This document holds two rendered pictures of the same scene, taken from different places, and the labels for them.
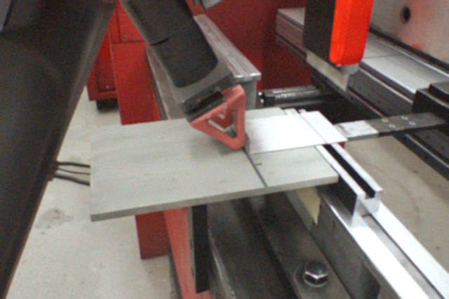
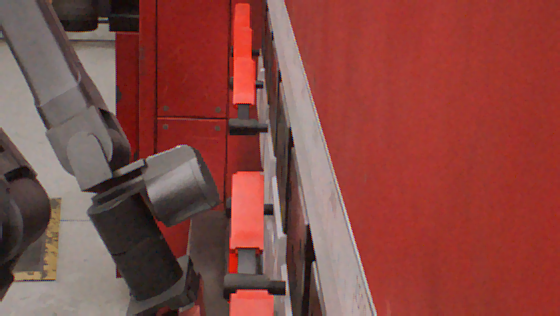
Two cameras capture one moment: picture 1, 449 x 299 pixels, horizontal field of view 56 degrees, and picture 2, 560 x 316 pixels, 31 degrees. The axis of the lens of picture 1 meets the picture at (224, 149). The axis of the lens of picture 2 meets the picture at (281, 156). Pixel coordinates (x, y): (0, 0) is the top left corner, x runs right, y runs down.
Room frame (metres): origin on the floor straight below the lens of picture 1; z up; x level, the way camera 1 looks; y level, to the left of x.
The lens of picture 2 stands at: (-0.49, -0.28, 1.53)
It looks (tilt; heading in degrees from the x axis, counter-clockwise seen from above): 17 degrees down; 12
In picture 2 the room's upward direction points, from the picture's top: 3 degrees clockwise
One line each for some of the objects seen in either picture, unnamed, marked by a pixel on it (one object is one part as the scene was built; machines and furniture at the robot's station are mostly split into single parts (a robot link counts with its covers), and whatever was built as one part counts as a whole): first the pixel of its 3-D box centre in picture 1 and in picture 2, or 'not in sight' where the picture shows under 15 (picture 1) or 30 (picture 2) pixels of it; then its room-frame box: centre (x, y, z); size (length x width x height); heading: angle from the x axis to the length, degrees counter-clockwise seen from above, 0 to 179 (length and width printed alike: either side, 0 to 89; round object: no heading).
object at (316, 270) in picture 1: (316, 272); not in sight; (0.32, -0.10, 0.91); 0.03 x 0.03 x 0.02
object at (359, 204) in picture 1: (325, 155); not in sight; (0.45, -0.13, 0.99); 0.20 x 0.03 x 0.03; 15
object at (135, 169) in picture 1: (203, 153); not in sight; (0.43, 0.02, 1.00); 0.26 x 0.18 x 0.01; 105
